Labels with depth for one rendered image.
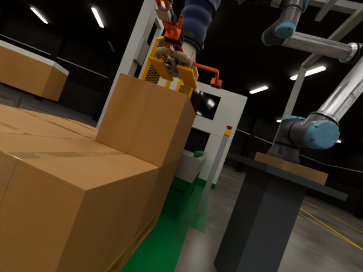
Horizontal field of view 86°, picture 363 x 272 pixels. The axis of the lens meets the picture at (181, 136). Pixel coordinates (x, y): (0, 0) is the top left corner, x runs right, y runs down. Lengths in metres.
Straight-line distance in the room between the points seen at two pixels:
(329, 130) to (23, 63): 2.69
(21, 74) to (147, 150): 1.93
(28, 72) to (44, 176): 2.19
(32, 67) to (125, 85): 1.65
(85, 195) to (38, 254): 0.17
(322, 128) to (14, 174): 1.20
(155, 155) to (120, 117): 0.28
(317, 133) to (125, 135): 0.98
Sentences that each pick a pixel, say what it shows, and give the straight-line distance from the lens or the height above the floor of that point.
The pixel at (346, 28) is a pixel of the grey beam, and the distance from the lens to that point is 4.11.
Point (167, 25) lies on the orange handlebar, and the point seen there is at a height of 1.22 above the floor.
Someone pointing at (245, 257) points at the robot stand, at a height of 0.22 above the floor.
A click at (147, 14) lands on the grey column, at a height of 2.09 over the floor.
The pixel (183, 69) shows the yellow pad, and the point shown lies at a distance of 1.23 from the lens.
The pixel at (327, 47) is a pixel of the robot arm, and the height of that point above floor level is 1.51.
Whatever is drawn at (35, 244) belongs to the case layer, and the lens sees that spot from 0.59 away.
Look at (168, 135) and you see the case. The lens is 1.01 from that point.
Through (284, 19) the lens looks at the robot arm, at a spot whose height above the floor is 1.45.
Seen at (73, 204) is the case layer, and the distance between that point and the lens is 0.50.
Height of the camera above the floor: 0.72
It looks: 1 degrees up
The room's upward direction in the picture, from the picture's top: 20 degrees clockwise
